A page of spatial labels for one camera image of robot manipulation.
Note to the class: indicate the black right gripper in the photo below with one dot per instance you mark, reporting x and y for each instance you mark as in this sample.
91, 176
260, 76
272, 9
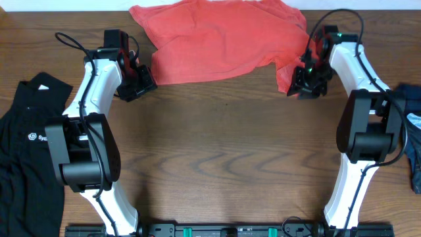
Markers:
297, 85

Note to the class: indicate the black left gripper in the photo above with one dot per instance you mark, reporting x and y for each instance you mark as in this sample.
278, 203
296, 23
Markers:
149, 84

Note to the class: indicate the red orange t-shirt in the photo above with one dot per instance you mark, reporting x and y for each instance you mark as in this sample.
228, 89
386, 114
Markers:
205, 41

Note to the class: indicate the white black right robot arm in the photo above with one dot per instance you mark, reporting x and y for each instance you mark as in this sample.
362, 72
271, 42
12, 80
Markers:
369, 128

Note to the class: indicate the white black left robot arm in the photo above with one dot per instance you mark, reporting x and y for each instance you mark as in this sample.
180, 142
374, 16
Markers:
83, 150

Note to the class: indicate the dark blue jeans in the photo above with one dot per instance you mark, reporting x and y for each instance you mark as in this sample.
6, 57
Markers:
412, 113

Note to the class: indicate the black polo shirt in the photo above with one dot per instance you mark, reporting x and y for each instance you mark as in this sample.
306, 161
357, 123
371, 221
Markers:
32, 201

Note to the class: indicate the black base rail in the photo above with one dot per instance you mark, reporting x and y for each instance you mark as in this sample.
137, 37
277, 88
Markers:
293, 229

